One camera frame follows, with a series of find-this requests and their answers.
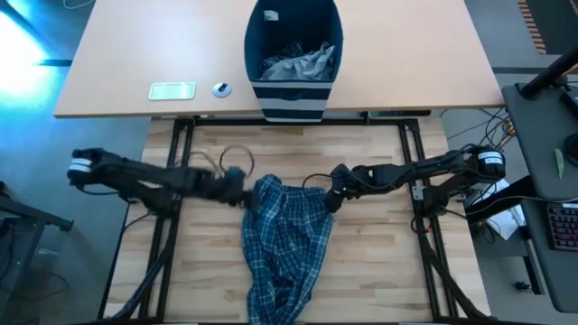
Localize navy striped fabric laundry bin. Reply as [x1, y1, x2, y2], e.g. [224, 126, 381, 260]
[243, 0, 344, 124]

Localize orange black striped strip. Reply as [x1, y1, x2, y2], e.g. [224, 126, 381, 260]
[517, 0, 547, 55]

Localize blue plaid pants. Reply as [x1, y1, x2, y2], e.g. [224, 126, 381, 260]
[241, 173, 334, 325]

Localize white papers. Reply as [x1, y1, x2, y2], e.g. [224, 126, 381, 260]
[467, 178, 527, 240]

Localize black round pole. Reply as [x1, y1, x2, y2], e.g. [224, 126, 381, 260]
[518, 47, 578, 99]

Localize black cable bundle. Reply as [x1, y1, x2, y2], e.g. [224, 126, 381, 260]
[442, 107, 516, 150]

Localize dark grey side desk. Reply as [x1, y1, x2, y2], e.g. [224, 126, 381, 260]
[501, 83, 578, 315]

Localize grey garment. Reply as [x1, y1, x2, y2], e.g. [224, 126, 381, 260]
[259, 41, 338, 82]

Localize black desk leg bar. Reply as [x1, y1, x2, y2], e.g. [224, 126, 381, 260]
[464, 175, 536, 223]

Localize pale rectangular plate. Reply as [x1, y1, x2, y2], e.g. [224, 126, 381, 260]
[148, 81, 197, 101]

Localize black braided cable sleeve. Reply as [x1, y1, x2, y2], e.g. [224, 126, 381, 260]
[110, 234, 175, 321]
[417, 234, 491, 322]

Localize black keyboard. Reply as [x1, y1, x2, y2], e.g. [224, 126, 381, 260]
[545, 202, 578, 252]

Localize black metal stand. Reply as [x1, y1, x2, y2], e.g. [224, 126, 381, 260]
[0, 180, 75, 272]

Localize beige desk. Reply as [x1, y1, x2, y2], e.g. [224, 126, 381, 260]
[52, 0, 506, 119]

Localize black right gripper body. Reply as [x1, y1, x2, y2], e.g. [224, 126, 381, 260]
[330, 162, 380, 198]

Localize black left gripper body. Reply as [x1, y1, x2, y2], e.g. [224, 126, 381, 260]
[210, 166, 248, 207]

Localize black aluminium table frame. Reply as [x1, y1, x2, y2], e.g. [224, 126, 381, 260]
[97, 116, 498, 325]

